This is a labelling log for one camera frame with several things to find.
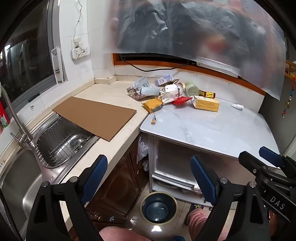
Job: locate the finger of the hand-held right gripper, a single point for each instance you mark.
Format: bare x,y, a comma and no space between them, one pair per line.
252,162
270,157

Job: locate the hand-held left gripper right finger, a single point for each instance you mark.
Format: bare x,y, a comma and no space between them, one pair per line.
203,178

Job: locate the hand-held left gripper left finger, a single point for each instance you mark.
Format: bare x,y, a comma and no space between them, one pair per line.
94,178

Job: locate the round dark trash bin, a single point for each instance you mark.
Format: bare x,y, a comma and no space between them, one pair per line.
158,208

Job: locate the yellow cardboard box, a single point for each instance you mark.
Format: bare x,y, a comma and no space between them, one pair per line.
207,104

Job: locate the beige paper bag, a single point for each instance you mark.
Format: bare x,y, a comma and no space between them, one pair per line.
177,81

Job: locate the purple white carton box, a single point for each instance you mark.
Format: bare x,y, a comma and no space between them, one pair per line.
163,81

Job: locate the brown wooden cabinet doors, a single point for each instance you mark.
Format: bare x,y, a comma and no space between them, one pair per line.
120,185

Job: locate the white cabinet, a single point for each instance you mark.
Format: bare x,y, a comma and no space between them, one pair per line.
175,162

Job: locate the hanging clear plastic bag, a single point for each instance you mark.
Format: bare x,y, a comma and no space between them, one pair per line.
142,148

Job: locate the small white bottle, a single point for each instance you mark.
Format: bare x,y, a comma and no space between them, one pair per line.
237,106

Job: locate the brown cardboard sheet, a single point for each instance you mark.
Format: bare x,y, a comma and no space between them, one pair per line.
94,115

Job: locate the stainless steel sink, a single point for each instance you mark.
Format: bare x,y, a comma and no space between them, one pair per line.
18,185

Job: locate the small torn wrapper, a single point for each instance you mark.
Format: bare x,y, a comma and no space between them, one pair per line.
153,119

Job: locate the red packet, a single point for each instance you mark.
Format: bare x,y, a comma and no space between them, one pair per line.
181,100

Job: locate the small brown yellow box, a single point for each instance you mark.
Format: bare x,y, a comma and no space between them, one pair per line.
208,94

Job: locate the pale green glass jar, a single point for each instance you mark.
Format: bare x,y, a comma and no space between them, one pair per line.
192,89

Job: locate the mustard yellow packet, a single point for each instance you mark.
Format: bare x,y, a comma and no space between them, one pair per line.
151,104

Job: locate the wooden shelf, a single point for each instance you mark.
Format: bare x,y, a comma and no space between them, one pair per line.
291,67

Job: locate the crumpled white bag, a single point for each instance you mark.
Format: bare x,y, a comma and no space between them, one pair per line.
170,91

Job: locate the pink foil packet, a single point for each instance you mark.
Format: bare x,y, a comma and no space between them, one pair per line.
134,93

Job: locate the steel faucet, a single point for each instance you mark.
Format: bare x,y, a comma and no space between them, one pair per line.
16,120

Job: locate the black pen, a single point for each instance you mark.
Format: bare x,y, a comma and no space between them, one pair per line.
33,96

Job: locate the silver white foil pouch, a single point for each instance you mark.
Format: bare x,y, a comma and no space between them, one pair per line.
148,90

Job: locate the red bottle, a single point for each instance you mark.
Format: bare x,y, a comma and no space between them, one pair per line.
3,115

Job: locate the white serrated box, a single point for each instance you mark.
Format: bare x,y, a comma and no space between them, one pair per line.
57,64

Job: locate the sliding glass window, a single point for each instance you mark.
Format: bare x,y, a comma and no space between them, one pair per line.
23,58

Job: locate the translucent plastic sheet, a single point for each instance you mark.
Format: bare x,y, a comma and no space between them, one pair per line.
185,27

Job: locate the wooden window frame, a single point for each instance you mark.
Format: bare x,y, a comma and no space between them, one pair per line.
161,63

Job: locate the white wall socket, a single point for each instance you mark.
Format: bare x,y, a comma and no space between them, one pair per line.
79,49

